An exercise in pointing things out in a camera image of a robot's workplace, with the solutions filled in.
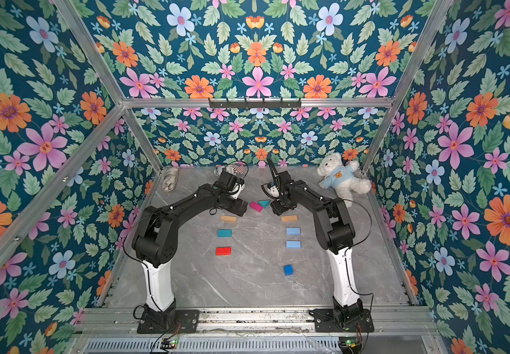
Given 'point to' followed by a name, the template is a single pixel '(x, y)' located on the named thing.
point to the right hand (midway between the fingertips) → (282, 205)
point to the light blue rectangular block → (293, 231)
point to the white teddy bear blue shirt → (341, 177)
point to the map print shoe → (170, 178)
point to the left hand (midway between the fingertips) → (240, 203)
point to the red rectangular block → (223, 251)
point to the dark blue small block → (289, 270)
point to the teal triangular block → (264, 203)
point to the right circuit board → (346, 342)
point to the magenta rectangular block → (256, 206)
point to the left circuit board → (166, 344)
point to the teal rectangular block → (224, 232)
